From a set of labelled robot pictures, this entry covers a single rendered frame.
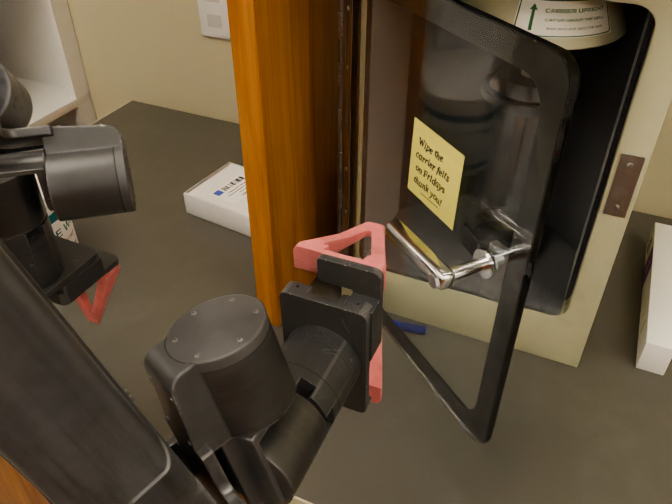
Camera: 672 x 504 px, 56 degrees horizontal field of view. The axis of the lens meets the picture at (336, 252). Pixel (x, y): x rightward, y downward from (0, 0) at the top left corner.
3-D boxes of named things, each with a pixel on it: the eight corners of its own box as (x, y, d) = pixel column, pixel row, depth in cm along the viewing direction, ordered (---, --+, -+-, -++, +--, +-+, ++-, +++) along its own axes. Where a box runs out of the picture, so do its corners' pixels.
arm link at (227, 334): (121, 517, 40) (181, 613, 33) (31, 388, 34) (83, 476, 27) (272, 402, 45) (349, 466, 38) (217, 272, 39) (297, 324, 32)
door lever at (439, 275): (430, 224, 59) (432, 201, 58) (493, 283, 53) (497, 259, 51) (380, 240, 57) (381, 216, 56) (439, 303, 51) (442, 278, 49)
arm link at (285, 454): (219, 508, 40) (296, 530, 37) (178, 435, 36) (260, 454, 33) (272, 423, 45) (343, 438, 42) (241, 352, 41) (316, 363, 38)
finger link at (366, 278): (419, 210, 46) (372, 288, 40) (414, 283, 51) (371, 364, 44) (335, 191, 49) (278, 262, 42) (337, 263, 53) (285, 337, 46)
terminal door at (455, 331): (347, 274, 84) (352, -49, 60) (488, 449, 63) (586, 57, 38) (342, 276, 84) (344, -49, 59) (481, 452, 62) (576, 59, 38)
